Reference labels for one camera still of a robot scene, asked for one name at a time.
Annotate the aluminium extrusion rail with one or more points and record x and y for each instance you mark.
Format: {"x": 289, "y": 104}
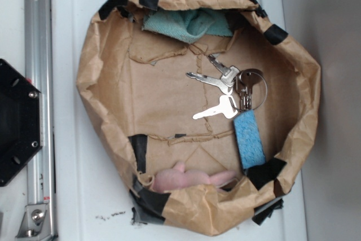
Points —
{"x": 38, "y": 68}

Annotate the pink plush toy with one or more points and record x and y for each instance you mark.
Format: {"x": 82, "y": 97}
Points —
{"x": 178, "y": 177}

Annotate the metal corner bracket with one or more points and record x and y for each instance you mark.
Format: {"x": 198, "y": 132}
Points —
{"x": 35, "y": 224}

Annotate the brown paper bag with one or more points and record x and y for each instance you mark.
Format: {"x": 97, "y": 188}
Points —
{"x": 134, "y": 87}

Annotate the white plastic tray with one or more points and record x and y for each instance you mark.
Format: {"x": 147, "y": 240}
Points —
{"x": 92, "y": 201}

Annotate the round head key bunch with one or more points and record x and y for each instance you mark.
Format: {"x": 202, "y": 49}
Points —
{"x": 245, "y": 81}

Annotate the silver key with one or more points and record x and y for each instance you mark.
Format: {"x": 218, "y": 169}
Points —
{"x": 225, "y": 107}
{"x": 211, "y": 81}
{"x": 228, "y": 73}

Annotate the blue rectangular sponge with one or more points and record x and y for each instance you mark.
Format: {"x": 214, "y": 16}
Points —
{"x": 248, "y": 140}

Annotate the silver key upper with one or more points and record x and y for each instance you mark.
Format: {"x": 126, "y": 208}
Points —
{"x": 228, "y": 73}

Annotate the silver key middle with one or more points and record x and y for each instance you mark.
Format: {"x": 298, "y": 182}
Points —
{"x": 211, "y": 81}

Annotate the light blue terry cloth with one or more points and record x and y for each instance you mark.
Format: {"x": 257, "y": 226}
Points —
{"x": 189, "y": 25}

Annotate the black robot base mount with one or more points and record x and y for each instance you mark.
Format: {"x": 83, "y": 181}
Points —
{"x": 20, "y": 122}

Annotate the silver key lower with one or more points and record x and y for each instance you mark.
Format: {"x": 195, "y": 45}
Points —
{"x": 225, "y": 107}

